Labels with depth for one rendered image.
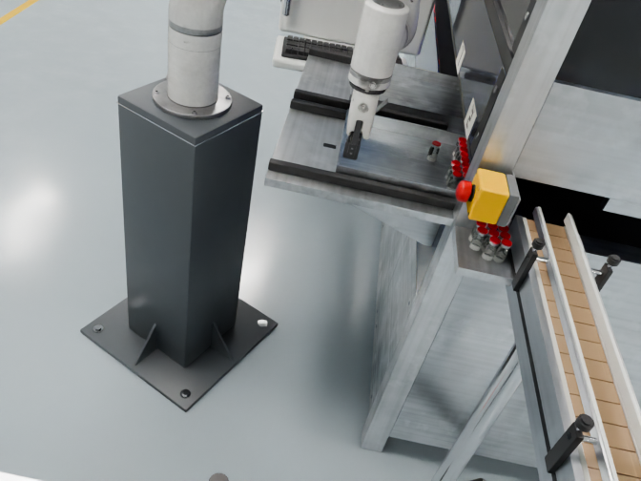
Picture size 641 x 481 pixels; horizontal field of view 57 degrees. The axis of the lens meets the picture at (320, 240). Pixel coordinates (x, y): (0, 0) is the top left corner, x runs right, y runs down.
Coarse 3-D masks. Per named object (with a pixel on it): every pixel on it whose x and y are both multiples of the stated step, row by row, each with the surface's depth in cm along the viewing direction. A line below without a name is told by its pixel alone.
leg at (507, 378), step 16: (512, 352) 114; (512, 368) 115; (496, 384) 119; (512, 384) 117; (480, 400) 126; (496, 400) 121; (480, 416) 126; (496, 416) 124; (464, 432) 132; (480, 432) 128; (464, 448) 133; (448, 464) 139; (464, 464) 137; (432, 480) 147; (448, 480) 142
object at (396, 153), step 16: (384, 128) 145; (400, 128) 144; (416, 128) 144; (432, 128) 143; (368, 144) 138; (384, 144) 140; (400, 144) 141; (416, 144) 142; (448, 144) 145; (352, 160) 132; (368, 160) 133; (384, 160) 134; (400, 160) 135; (416, 160) 137; (448, 160) 139; (368, 176) 124; (384, 176) 123; (400, 176) 131; (416, 176) 132; (432, 176) 133; (432, 192) 125; (448, 192) 124
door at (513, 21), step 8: (504, 0) 124; (512, 0) 117; (520, 0) 111; (528, 0) 106; (504, 8) 123; (512, 8) 116; (520, 8) 110; (504, 16) 121; (512, 16) 114; (520, 16) 109; (512, 24) 113; (520, 24) 108; (512, 32) 112; (512, 40) 111
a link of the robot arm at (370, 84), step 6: (354, 72) 113; (348, 78) 116; (354, 78) 114; (360, 78) 113; (366, 78) 113; (372, 78) 112; (390, 78) 115; (354, 84) 114; (360, 84) 114; (366, 84) 114; (372, 84) 112; (378, 84) 113; (384, 84) 114; (372, 90) 115; (378, 90) 114
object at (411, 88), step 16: (400, 64) 169; (400, 80) 169; (416, 80) 171; (432, 80) 171; (448, 80) 170; (384, 96) 159; (400, 96) 161; (416, 96) 163; (432, 96) 165; (448, 96) 166; (416, 112) 150; (432, 112) 150; (448, 112) 159; (448, 128) 152; (464, 128) 151
